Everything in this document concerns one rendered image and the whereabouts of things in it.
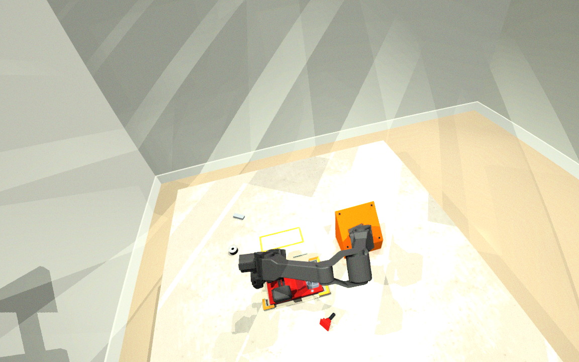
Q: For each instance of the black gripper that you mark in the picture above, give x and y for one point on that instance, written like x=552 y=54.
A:
x=281 y=293

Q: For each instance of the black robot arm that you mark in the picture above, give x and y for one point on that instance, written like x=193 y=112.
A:
x=271 y=265

